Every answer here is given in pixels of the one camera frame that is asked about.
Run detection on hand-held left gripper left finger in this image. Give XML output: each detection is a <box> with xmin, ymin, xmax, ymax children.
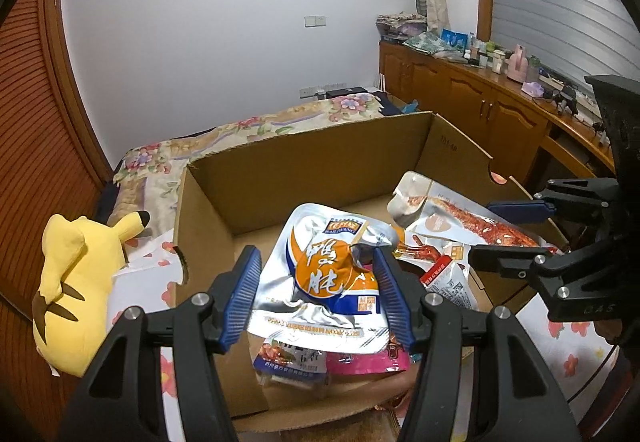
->
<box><xmin>55</xmin><ymin>244</ymin><xmax>263</xmax><ymax>442</ymax></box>

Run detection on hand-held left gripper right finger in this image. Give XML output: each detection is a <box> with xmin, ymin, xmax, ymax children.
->
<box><xmin>372</xmin><ymin>247</ymin><xmax>583</xmax><ymax>442</ymax></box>

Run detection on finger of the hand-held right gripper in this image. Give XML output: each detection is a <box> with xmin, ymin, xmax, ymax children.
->
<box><xmin>467</xmin><ymin>243</ymin><xmax>566</xmax><ymax>280</ymax></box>
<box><xmin>486</xmin><ymin>177</ymin><xmax>623</xmax><ymax>225</ymax></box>

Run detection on small red white packet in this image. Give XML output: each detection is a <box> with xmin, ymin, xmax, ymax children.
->
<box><xmin>420</xmin><ymin>257</ymin><xmax>478</xmax><ymax>313</ymax></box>

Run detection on pink snack packet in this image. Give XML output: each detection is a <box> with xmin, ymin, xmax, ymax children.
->
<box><xmin>325</xmin><ymin>334</ymin><xmax>416</xmax><ymax>375</ymax></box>

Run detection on long red white snack packet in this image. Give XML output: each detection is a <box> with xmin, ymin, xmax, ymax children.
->
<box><xmin>387</xmin><ymin>171</ymin><xmax>561</xmax><ymax>257</ymax></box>

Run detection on blue white snack packet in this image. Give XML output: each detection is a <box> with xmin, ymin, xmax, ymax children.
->
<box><xmin>252</xmin><ymin>337</ymin><xmax>328</xmax><ymax>385</ymax></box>

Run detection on orange silver snack packet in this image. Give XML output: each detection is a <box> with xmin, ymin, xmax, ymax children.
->
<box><xmin>248</xmin><ymin>203</ymin><xmax>401</xmax><ymax>355</ymax></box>

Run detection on brown cardboard box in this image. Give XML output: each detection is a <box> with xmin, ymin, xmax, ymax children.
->
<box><xmin>172</xmin><ymin>110</ymin><xmax>571</xmax><ymax>438</ymax></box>

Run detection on strawberry flower printed tablecloth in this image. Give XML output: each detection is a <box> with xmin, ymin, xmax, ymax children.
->
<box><xmin>107</xmin><ymin>229</ymin><xmax>623</xmax><ymax>423</ymax></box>

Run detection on wooden cabinet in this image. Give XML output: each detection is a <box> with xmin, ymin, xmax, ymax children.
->
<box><xmin>378</xmin><ymin>40</ymin><xmax>618</xmax><ymax>203</ymax></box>

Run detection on pink bottle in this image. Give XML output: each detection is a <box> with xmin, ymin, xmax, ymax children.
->
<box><xmin>506</xmin><ymin>44</ymin><xmax>531</xmax><ymax>81</ymax></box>

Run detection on row of small bottles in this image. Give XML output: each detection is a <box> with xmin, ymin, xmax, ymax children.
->
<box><xmin>465</xmin><ymin>39</ymin><xmax>508</xmax><ymax>72</ymax></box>

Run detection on bed with floral blanket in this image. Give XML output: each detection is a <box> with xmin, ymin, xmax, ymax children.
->
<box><xmin>95</xmin><ymin>92</ymin><xmax>401</xmax><ymax>243</ymax></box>

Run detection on yellow plush toy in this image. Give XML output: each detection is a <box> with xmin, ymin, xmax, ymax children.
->
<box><xmin>31</xmin><ymin>211</ymin><xmax>151</xmax><ymax>378</ymax></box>

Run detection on blue white box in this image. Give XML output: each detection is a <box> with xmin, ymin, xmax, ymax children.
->
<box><xmin>440</xmin><ymin>28</ymin><xmax>471</xmax><ymax>50</ymax></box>

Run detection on pile of folded cloths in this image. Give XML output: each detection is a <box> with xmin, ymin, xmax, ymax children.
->
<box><xmin>376</xmin><ymin>12</ymin><xmax>466</xmax><ymax>60</ymax></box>

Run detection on white power strip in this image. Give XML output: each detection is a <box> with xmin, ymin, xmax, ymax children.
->
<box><xmin>299</xmin><ymin>82</ymin><xmax>348</xmax><ymax>100</ymax></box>

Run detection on wooden louvered door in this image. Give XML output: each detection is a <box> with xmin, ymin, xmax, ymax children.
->
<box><xmin>0</xmin><ymin>0</ymin><xmax>113</xmax><ymax>313</ymax></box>

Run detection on black charger cables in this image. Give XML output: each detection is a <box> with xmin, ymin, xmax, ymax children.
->
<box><xmin>542</xmin><ymin>66</ymin><xmax>608</xmax><ymax>123</ymax></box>

